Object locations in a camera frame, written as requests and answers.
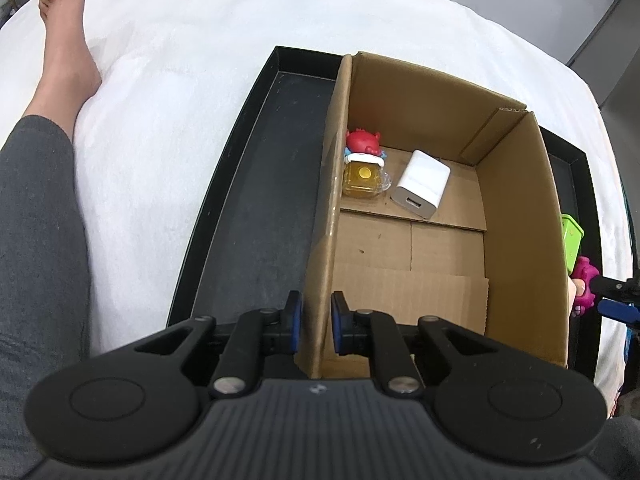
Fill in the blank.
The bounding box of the brown cardboard box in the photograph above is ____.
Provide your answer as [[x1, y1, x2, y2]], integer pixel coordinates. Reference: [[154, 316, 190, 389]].
[[297, 52, 570, 377]]

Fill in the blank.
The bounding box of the red figurine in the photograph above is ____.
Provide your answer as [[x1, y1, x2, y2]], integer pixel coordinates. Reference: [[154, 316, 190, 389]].
[[342, 129, 392, 198]]

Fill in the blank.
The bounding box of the white usb charger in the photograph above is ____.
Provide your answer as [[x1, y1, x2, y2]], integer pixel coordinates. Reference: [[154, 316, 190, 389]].
[[390, 151, 451, 219]]

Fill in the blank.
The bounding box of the white blanket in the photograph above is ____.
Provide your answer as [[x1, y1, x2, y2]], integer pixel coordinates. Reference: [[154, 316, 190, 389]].
[[0, 0, 633, 418]]

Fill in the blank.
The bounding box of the black shallow tray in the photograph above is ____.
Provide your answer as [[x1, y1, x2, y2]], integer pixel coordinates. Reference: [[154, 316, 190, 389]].
[[169, 47, 601, 377]]

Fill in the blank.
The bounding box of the pink plastic toy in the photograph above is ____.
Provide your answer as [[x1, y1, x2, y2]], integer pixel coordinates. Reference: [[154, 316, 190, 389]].
[[570, 256, 600, 316]]

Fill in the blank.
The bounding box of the person's bare foot and leg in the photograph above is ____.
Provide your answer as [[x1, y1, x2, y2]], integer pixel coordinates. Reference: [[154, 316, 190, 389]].
[[0, 0, 101, 479]]

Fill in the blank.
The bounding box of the green tin box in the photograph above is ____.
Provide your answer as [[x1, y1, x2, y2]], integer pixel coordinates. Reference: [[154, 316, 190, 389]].
[[561, 214, 584, 274]]

